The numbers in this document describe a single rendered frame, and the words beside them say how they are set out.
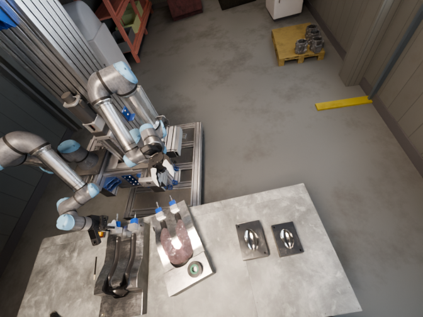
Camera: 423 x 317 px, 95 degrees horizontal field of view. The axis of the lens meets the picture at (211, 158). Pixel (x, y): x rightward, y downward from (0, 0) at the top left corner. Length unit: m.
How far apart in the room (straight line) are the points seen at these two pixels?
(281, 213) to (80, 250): 1.43
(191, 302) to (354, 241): 1.56
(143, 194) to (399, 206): 2.59
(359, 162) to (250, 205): 1.62
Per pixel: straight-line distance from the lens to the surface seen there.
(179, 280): 1.27
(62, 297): 1.81
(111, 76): 1.09
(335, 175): 2.53
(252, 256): 1.25
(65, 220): 1.25
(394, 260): 2.41
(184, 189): 2.20
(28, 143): 1.28
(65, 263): 1.86
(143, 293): 1.42
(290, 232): 1.29
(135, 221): 1.47
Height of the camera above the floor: 2.11
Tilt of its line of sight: 55 degrees down
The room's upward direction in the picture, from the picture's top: 20 degrees counter-clockwise
